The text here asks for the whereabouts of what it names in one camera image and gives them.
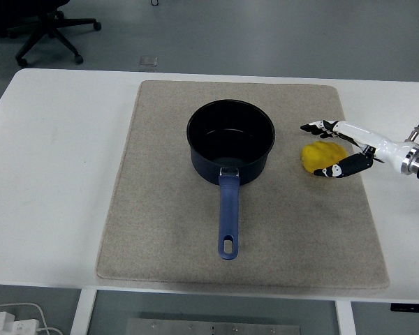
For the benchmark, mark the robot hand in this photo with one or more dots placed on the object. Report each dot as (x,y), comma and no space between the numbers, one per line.
(387,146)

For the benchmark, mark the black table control panel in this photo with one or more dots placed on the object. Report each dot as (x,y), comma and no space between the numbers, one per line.
(412,307)

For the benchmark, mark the white table leg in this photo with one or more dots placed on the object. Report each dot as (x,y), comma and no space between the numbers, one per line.
(82,310)
(344,317)

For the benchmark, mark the beige table mat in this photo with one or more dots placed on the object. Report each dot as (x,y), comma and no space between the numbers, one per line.
(160,209)

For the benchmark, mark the grey metal plate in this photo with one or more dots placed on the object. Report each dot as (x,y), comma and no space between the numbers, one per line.
(213,328)

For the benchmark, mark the silver floor socket plate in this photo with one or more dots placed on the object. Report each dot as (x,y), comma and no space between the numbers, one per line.
(148,61)

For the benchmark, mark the black office chair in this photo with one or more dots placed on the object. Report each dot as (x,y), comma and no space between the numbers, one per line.
(45,24)

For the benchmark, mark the white power strip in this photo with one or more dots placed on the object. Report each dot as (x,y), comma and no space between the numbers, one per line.
(10,322)

